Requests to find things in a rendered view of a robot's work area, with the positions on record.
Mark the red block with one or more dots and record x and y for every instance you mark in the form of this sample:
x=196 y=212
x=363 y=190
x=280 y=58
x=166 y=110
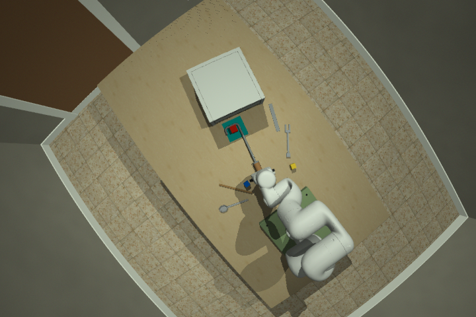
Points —
x=233 y=129

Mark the teal square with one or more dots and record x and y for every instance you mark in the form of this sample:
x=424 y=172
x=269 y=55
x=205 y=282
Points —
x=235 y=135

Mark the tool with wooden handle and grey metal rod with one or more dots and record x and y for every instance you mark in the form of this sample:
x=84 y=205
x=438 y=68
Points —
x=256 y=163

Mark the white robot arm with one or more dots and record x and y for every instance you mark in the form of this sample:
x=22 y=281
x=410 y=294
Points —
x=313 y=257

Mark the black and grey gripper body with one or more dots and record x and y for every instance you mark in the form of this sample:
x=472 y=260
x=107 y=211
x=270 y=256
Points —
x=253 y=176

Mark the grey metal spoon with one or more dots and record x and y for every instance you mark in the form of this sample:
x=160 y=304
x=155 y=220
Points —
x=224 y=208

